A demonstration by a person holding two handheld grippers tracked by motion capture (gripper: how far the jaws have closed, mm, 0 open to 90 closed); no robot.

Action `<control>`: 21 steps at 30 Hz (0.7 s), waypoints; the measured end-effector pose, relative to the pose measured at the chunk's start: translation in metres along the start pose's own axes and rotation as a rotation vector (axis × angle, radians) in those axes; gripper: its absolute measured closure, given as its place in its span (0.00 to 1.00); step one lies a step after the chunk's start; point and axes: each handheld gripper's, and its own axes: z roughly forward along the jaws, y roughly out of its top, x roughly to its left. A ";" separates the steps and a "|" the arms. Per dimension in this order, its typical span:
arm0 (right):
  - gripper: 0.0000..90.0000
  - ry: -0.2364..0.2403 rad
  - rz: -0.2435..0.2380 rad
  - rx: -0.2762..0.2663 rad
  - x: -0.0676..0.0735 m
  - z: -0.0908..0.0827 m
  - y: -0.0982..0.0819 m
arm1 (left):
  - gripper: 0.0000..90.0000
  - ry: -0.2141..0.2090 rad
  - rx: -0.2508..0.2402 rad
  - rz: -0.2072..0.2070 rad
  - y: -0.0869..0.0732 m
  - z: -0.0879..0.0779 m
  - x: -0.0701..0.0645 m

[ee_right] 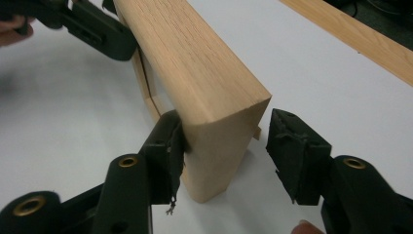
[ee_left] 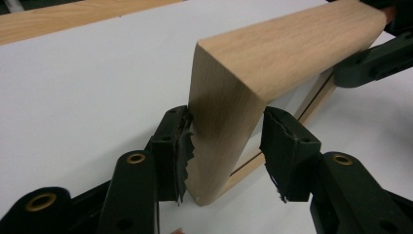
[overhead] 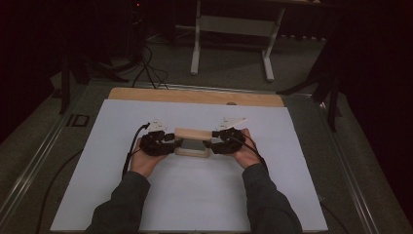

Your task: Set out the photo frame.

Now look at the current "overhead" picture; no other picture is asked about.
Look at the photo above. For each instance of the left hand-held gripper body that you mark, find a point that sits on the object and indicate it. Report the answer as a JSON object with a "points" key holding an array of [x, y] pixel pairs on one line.
{"points": [[156, 143]]}

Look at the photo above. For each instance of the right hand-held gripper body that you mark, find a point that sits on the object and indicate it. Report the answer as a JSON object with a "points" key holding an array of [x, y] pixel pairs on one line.
{"points": [[230, 141]]}

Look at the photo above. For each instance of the wooden photo frame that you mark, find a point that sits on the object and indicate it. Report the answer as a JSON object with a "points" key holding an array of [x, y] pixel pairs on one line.
{"points": [[192, 143]]}

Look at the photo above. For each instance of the person's right hand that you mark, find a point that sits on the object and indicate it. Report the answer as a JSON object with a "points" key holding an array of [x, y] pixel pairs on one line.
{"points": [[246, 154]]}

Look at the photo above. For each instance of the person's left hand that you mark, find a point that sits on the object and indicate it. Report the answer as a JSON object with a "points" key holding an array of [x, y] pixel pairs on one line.
{"points": [[146, 162]]}

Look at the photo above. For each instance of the black square floor plate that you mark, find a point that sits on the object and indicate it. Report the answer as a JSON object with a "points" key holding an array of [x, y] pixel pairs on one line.
{"points": [[78, 120]]}

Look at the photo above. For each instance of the white metal stand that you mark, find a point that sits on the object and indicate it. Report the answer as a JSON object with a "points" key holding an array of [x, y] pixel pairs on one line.
{"points": [[233, 26]]}

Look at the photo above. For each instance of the black stand with splayed legs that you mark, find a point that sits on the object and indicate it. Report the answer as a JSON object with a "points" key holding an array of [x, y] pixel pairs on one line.
{"points": [[328, 84]]}

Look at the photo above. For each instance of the dark equipment with red light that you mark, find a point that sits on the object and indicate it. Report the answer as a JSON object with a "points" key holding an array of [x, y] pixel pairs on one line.
{"points": [[138, 19]]}

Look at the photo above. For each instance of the black post stand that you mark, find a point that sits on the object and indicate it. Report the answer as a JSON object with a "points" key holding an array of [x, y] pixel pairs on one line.
{"points": [[66, 87]]}

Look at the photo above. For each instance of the long metal floor rail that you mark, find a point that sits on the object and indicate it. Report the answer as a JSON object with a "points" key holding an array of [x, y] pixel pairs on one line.
{"points": [[350, 169], [35, 162]]}

